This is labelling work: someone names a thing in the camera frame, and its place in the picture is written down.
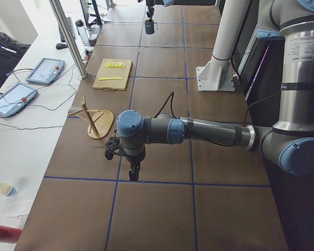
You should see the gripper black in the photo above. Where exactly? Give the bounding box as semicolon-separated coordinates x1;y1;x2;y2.
126;151;145;181
145;0;155;20

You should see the teal mug yellow inside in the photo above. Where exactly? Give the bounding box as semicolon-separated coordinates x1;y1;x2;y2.
144;19;158;35

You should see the wooden cup rack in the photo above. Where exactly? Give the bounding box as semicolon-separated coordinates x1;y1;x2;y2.
68;96;114;140

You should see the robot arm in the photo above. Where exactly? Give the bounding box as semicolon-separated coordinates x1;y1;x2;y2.
145;0;174;21
105;1;314;181

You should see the paper cup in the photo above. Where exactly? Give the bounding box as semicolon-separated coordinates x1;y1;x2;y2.
0;181;17;197

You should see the black monitor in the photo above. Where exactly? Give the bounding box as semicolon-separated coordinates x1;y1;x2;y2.
80;0;103;28

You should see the clear water bottle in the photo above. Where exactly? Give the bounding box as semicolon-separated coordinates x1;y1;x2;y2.
75;19;89;46

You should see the bamboo cutting board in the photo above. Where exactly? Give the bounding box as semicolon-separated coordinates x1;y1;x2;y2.
92;58;132;90

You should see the yellow plastic knife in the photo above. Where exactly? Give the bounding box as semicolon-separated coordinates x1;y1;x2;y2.
98;77;123;81

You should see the black computer mouse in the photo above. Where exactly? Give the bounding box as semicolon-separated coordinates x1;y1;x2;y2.
55;43;68;50

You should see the teach pendant far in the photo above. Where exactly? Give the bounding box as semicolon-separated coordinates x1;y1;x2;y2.
26;58;65;85

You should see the teach pendant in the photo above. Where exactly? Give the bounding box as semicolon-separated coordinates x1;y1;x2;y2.
0;83;38;118
26;58;65;85

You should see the teach pendant near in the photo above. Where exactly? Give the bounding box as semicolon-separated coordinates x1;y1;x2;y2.
0;83;38;118

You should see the red bottle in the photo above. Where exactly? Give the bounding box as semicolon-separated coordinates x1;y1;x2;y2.
0;225;22;244

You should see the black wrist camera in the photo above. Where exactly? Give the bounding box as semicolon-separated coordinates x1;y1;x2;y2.
105;130;120;161

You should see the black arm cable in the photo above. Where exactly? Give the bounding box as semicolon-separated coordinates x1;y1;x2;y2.
153;92;178;121

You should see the aluminium frame post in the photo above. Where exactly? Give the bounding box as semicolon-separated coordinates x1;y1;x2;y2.
49;0;87;79

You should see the white camera post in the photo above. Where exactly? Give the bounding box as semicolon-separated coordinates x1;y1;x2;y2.
196;0;250;92

